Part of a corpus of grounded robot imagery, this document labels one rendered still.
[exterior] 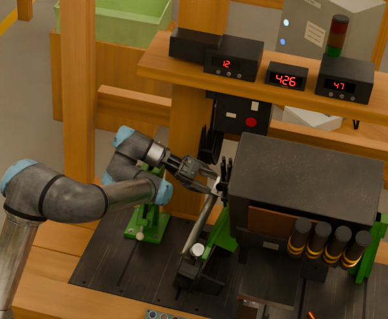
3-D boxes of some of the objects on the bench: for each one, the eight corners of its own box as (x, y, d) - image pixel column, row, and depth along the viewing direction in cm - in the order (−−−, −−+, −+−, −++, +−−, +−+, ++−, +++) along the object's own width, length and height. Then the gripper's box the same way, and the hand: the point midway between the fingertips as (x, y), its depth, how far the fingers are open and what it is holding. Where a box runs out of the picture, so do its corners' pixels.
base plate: (411, 371, 216) (413, 367, 215) (67, 287, 231) (67, 282, 230) (410, 274, 249) (412, 269, 248) (109, 205, 264) (109, 200, 262)
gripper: (155, 171, 213) (218, 202, 215) (171, 138, 215) (233, 171, 217) (152, 174, 221) (212, 204, 223) (167, 143, 223) (227, 174, 225)
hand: (217, 187), depth 223 cm, fingers closed on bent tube, 3 cm apart
